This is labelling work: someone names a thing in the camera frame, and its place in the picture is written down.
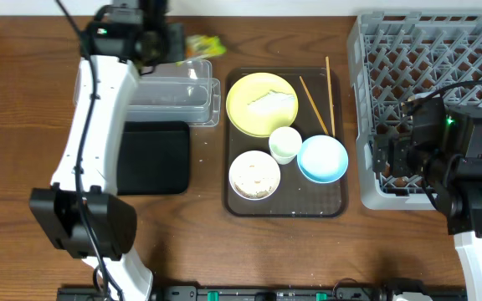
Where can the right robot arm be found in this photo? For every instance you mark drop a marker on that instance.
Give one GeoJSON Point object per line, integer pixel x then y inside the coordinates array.
{"type": "Point", "coordinates": [445, 149]}

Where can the white napkin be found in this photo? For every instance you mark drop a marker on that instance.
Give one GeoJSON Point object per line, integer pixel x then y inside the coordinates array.
{"type": "Point", "coordinates": [271, 102]}

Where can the green snack wrapper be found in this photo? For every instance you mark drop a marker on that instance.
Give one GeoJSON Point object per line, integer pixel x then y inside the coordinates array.
{"type": "Point", "coordinates": [202, 47]}

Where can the yellow plate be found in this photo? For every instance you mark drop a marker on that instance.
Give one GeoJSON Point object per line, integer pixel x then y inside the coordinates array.
{"type": "Point", "coordinates": [248, 89]}

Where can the pink bowl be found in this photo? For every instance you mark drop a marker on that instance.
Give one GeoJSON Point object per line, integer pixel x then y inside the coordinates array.
{"type": "Point", "coordinates": [254, 175]}

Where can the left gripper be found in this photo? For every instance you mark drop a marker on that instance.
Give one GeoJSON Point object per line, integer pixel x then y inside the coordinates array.
{"type": "Point", "coordinates": [176, 43]}

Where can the clear plastic waste bin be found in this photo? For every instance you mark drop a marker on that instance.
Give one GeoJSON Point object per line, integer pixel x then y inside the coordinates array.
{"type": "Point", "coordinates": [185, 92]}

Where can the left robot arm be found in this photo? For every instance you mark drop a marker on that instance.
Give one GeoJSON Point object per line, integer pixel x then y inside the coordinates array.
{"type": "Point", "coordinates": [80, 212]}

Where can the light blue bowl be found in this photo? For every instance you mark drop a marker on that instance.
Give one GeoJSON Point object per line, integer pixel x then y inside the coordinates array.
{"type": "Point", "coordinates": [322, 159]}

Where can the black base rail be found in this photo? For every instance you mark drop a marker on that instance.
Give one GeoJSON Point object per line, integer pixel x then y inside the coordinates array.
{"type": "Point", "coordinates": [188, 293]}

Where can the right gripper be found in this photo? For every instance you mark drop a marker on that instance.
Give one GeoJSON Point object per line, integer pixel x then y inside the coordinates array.
{"type": "Point", "coordinates": [380, 154]}

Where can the left wooden chopstick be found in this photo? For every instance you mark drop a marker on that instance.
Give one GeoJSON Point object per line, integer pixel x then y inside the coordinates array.
{"type": "Point", "coordinates": [313, 106]}

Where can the black waste tray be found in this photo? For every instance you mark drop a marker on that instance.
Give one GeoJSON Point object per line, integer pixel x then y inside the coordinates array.
{"type": "Point", "coordinates": [154, 158]}

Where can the grey dishwasher rack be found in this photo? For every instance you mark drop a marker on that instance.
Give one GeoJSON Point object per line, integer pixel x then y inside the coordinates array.
{"type": "Point", "coordinates": [393, 56]}

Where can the dark brown serving tray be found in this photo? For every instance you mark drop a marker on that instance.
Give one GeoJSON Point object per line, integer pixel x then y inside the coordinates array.
{"type": "Point", "coordinates": [296, 196]}

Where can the white plastic cup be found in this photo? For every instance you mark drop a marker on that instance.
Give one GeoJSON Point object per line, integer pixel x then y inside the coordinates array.
{"type": "Point", "coordinates": [284, 144]}

